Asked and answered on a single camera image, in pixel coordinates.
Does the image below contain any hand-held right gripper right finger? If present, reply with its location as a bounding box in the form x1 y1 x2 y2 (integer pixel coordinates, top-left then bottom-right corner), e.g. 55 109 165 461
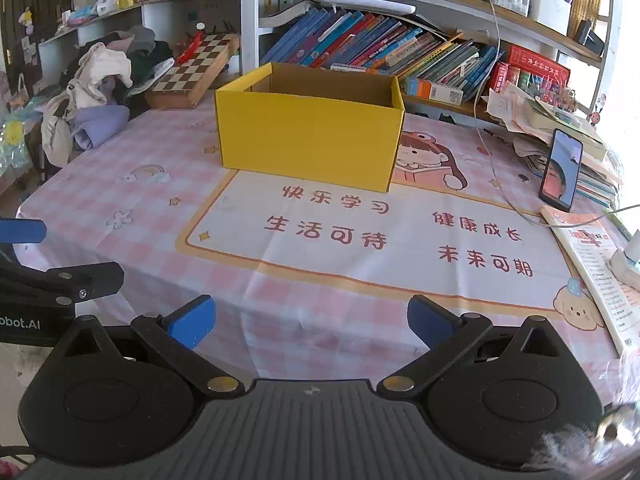
376 294 573 401

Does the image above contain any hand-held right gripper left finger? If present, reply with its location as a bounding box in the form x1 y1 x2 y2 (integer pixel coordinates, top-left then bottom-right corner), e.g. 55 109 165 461
52 294 246 401

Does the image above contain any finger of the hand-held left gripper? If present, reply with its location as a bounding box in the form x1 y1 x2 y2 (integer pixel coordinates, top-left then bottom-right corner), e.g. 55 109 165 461
0 218 48 269
0 261 125 307

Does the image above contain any yellow cardboard box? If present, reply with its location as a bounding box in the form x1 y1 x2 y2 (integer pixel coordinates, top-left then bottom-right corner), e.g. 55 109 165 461
215 62 406 194

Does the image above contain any white red printed booklet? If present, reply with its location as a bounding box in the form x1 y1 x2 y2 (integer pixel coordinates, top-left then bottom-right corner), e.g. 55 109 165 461
540 205 640 358

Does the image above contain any pile of clothes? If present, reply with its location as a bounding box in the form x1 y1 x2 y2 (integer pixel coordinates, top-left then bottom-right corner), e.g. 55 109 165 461
40 25 176 168

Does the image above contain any standing black smartphone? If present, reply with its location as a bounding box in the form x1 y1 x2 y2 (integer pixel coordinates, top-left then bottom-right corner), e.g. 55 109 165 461
539 129 584 212

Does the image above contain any white power strip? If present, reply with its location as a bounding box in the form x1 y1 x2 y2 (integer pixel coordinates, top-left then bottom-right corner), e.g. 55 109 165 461
607 247 640 291

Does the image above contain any wooden chessboard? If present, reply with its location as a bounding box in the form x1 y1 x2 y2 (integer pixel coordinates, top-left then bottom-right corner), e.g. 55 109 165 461
145 32 241 110

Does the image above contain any pile of papers and books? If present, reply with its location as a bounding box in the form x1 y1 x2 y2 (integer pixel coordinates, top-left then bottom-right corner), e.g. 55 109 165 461
487 82 623 208

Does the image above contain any blue orange white carton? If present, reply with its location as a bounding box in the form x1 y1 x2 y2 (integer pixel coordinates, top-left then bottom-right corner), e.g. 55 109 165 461
404 76 464 106

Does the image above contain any red plastic toy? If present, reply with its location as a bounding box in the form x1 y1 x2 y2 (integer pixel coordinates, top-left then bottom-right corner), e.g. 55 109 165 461
176 22 207 64

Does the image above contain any small red box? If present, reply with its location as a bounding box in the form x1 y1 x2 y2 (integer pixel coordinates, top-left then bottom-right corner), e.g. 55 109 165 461
489 62 509 94

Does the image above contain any white side shelf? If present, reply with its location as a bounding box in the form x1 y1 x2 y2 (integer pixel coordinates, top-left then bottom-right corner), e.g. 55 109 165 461
37 0 243 63

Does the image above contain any dried flower bunch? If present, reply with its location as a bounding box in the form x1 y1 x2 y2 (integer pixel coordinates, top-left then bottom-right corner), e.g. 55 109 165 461
537 82 581 111

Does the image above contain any large red box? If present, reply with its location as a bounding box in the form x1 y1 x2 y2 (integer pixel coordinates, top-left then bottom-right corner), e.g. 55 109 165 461
505 44 571 86

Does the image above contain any row of colourful books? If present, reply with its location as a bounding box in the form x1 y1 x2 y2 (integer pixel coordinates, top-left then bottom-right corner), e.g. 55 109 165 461
260 7 503 103

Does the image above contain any white light bar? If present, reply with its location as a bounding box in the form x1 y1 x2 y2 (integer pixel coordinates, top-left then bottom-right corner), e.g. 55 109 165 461
319 0 416 15

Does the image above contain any small black device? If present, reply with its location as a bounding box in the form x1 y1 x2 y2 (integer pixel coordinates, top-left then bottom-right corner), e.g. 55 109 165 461
574 20 606 56

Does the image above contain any white pen holder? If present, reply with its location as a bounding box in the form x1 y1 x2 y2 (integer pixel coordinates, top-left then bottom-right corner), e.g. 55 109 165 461
529 0 572 36

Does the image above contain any short white cable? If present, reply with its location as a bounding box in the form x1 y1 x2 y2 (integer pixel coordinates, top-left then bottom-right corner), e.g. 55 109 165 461
575 203 640 224

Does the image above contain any long white charging cable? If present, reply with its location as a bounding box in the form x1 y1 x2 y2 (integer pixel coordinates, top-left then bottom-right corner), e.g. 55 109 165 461
470 0 556 228

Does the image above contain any white frame wooden bookshelf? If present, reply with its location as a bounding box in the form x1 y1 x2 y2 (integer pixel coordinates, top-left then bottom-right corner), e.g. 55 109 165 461
240 0 616 122

